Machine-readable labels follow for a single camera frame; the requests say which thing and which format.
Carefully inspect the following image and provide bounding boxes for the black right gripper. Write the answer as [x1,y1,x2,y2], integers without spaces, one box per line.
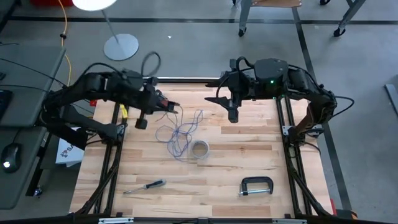
[204,71,254,108]

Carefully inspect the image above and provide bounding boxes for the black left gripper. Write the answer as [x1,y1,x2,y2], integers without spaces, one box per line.
[139,83,180,116]

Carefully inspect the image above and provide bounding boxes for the thin blue wire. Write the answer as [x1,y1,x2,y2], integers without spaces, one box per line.
[154,105,205,162]

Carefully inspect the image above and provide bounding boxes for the white floor lamp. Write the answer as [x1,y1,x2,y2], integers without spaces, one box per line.
[72,0,140,62]

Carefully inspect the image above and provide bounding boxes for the black C-clamp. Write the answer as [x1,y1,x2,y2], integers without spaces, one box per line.
[238,176,274,197]

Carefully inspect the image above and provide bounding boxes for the wooden workbench grey legs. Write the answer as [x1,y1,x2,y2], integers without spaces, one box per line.
[231,0,366,37]

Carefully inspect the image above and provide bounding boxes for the white printed box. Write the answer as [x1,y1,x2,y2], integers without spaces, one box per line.
[55,126,86,168]

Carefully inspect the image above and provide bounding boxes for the grey desk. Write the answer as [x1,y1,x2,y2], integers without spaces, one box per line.
[0,46,67,210]

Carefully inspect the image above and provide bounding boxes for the black keyboard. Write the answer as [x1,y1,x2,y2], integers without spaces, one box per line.
[0,89,14,123]

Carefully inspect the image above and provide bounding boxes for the black computer mouse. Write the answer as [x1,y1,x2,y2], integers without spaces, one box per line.
[0,142,22,174]

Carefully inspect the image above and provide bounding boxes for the black-handled screwdriver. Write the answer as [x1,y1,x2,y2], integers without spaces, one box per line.
[123,179,167,196]

